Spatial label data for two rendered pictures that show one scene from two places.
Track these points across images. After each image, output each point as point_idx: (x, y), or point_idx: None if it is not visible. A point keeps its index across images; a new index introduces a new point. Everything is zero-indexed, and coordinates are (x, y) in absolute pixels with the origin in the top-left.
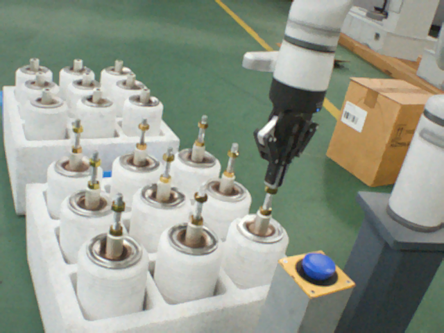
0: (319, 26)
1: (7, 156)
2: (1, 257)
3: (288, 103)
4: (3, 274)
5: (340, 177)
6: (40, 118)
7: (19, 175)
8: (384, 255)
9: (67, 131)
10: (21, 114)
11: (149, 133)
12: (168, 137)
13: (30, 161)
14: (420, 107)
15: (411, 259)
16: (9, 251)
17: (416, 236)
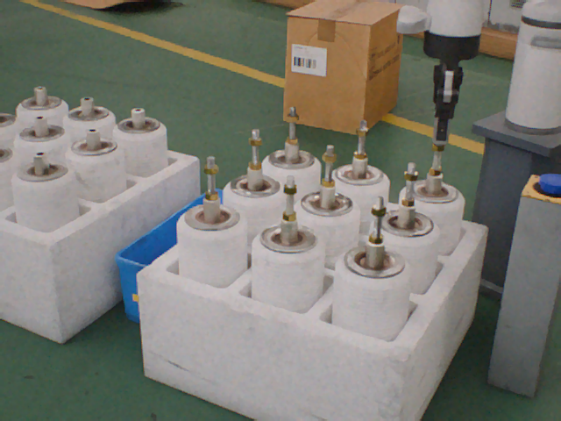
0: None
1: None
2: (113, 393)
3: (461, 53)
4: (143, 406)
5: (323, 139)
6: (56, 194)
7: (58, 284)
8: (534, 169)
9: None
10: None
11: (164, 164)
12: (186, 160)
13: (67, 258)
14: (384, 21)
15: (557, 162)
16: (113, 382)
17: (557, 139)
